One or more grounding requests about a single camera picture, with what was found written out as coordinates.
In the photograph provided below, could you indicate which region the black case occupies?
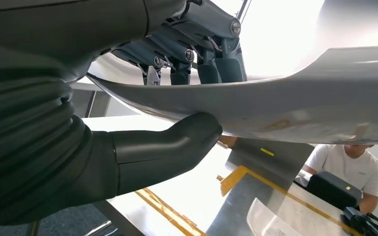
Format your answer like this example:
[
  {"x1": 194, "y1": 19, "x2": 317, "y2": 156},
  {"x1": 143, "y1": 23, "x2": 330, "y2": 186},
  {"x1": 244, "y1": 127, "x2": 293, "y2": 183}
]
[{"x1": 306, "y1": 171, "x2": 363, "y2": 212}]

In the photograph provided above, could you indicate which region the black device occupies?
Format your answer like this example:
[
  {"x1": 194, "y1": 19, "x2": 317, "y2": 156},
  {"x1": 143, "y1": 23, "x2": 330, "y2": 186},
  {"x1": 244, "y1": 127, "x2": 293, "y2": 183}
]
[{"x1": 340, "y1": 206, "x2": 378, "y2": 236}]

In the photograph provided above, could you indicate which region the person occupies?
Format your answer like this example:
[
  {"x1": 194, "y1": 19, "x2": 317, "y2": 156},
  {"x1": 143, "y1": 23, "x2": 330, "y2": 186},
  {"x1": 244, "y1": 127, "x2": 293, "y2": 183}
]
[{"x1": 303, "y1": 144, "x2": 378, "y2": 216}]

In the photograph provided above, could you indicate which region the metal workbench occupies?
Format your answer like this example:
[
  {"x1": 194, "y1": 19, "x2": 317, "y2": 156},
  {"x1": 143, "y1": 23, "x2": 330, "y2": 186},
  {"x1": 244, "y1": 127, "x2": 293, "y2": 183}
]
[{"x1": 26, "y1": 114, "x2": 378, "y2": 236}]

